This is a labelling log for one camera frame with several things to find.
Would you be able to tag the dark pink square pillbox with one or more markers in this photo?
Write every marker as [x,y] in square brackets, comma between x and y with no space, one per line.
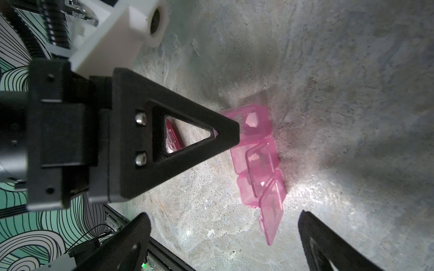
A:
[173,141]

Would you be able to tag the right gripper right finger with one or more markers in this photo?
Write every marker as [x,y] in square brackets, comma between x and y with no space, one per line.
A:
[326,250]

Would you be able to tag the light pink square pillbox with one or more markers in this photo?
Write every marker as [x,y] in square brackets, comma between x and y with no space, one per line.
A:
[255,159]

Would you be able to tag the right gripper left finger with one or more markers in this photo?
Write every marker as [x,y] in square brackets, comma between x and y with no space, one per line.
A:
[126,251]

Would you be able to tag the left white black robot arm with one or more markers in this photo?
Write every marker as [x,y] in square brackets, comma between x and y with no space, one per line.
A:
[57,17]

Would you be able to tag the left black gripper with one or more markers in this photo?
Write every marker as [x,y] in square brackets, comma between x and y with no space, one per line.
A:
[70,126]

